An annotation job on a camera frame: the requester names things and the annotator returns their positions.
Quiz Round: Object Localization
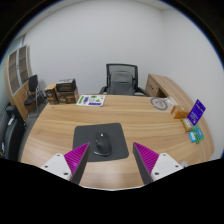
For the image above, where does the black computer mouse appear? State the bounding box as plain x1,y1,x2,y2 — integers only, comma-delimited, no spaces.
94,132,112,156

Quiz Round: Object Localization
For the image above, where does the purple standing card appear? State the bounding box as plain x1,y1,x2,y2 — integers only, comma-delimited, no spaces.
187,99,206,125

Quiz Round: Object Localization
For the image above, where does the white paper packet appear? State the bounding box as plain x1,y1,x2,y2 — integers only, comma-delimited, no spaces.
165,96,178,106

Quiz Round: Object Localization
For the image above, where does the brown boxes stack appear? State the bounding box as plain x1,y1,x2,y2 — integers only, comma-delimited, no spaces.
44,78,79,105

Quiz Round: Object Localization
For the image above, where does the black chair at left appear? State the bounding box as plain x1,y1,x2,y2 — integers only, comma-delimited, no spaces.
0,105,26,161

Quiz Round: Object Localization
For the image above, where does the black mesh office chair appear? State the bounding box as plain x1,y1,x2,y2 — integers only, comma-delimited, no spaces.
100,63,149,97

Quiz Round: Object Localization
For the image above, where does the small blue box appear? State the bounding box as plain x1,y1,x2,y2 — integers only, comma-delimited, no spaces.
189,131,196,143

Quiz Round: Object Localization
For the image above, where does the small brown box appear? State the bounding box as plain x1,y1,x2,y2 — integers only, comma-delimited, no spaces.
181,118,192,132

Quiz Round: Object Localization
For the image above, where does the wooden side desk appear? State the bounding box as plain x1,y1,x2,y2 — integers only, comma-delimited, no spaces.
145,74,194,109

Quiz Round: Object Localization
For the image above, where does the green notebook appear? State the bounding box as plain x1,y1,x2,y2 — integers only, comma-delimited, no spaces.
192,125,204,144

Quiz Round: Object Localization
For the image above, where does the dark grey mouse pad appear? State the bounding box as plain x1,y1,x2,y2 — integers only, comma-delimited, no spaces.
73,123,129,162

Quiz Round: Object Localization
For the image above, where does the desk cable grommet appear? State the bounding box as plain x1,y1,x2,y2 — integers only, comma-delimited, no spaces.
181,161,188,168

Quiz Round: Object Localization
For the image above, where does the wooden office desk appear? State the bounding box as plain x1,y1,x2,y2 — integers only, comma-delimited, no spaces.
20,93,215,190

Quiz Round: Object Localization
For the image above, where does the wooden bookshelf cabinet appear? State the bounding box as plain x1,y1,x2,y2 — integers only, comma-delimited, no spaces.
4,45,32,119

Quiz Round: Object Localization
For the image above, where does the white green leaflet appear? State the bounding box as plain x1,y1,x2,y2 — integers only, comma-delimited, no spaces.
77,95,105,107

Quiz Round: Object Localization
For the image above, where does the black side chair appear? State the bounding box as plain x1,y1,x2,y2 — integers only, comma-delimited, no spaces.
24,74,46,108

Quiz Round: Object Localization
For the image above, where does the orange cardboard box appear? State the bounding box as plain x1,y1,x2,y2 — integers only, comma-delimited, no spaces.
171,105,189,119

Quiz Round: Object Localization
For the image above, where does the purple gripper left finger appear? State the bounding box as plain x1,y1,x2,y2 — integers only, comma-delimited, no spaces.
41,143,90,184

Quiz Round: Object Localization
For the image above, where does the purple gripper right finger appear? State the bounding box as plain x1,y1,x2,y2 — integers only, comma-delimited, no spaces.
133,142,182,184

